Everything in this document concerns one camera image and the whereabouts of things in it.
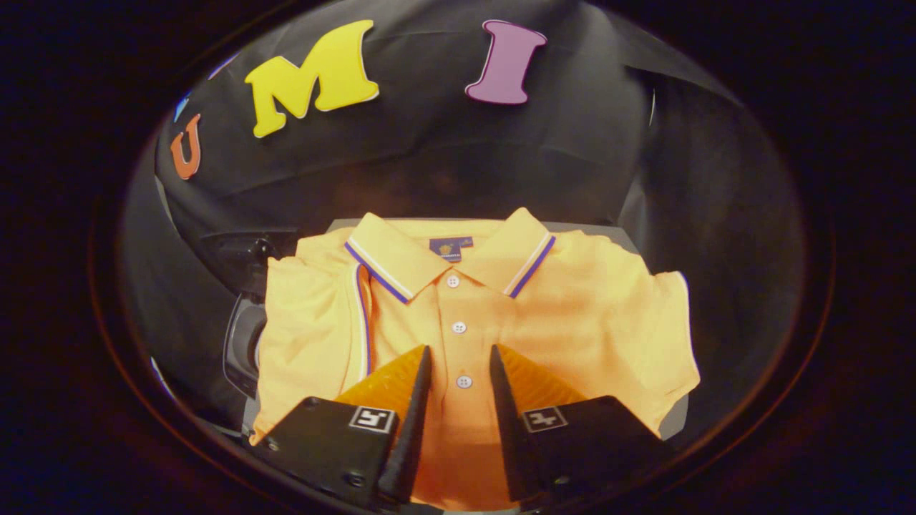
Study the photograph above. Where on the black backdrop cloth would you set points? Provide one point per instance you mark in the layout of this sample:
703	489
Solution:
429	157

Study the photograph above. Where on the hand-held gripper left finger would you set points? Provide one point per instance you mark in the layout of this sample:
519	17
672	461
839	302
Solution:
415	429

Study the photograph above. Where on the dark washing machine lid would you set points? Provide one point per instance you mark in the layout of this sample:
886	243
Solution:
243	257

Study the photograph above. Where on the beige cabinet with dark top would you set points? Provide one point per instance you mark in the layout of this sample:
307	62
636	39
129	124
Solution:
615	234

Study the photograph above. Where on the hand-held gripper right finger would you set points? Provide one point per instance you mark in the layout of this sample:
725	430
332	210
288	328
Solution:
509	429

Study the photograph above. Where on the orange polo shirt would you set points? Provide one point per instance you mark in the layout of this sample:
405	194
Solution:
587	322

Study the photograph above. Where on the dark grey washing machine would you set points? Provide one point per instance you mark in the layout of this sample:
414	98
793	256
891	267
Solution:
243	343

